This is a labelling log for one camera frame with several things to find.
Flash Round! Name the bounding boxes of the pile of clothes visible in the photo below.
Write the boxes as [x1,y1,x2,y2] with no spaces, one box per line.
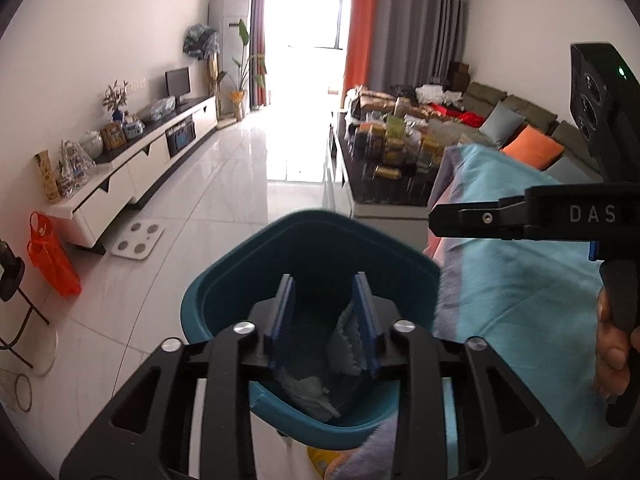
[407,84,485,128]

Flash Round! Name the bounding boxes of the black metal stand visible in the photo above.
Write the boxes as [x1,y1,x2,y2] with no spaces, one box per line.
[0,238,51,369]

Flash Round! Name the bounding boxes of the striped left curtain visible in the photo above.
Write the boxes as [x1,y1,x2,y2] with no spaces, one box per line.
[248,0,267,108]

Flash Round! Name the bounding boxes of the grey curtain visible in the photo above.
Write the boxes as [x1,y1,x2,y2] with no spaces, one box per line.
[366,0,470,92]

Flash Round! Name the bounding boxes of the white standing air conditioner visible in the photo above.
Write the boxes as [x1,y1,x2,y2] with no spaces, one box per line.
[208,0,252,115]

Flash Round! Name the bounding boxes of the white tissue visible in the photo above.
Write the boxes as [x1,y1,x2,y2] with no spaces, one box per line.
[276,368,341,422]
[326,302,366,376]

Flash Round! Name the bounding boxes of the blue-grey cushion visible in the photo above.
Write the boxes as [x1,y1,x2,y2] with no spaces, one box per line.
[544,156,593,184]
[480,102,525,148]

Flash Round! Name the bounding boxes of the blue-grey cushion near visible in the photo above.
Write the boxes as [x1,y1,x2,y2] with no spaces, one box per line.
[544,156,593,184]

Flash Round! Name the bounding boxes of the small plant blue vase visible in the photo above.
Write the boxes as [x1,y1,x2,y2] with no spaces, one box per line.
[102,80,128,122]

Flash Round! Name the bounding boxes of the right hand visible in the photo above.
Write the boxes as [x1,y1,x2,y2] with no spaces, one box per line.
[594,288,639,399]

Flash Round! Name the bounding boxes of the black tracking camera box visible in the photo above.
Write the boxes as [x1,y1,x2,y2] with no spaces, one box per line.
[570,42,639,183]

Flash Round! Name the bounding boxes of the teal plastic trash bin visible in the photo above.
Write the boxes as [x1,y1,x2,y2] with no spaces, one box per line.
[180,210,440,450]

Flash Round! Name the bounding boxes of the teal grey tablecloth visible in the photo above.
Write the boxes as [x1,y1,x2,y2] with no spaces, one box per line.
[323,144,630,479]

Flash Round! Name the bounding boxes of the cluttered dark coffee table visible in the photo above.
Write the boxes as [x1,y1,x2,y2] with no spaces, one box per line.
[323,86,445,218]

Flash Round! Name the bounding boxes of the covered standing fan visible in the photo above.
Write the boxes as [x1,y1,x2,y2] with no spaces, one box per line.
[182,24,220,96]

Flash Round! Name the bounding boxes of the orange cushion far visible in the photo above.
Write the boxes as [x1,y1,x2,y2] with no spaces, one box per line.
[501,126,564,170]

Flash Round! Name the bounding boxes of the tall green potted plant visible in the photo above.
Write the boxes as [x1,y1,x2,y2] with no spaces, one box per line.
[226,18,267,122]

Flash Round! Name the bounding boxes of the blue-grey cushion far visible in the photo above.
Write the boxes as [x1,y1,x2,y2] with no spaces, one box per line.
[480,102,525,148]

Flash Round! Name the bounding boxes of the white black TV cabinet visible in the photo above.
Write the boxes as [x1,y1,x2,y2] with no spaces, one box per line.
[46,98,218,252]

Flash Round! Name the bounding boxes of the white bathroom scale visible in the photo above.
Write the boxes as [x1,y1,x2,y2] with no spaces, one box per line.
[111,220,165,261]

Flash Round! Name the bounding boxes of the small black monitor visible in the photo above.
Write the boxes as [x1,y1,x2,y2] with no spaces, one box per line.
[165,67,191,105]

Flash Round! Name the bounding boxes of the green sectional sofa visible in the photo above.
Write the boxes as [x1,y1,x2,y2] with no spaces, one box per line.
[462,81,602,181]

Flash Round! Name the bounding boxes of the orange curtain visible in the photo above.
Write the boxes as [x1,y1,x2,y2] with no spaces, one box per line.
[342,0,378,101]

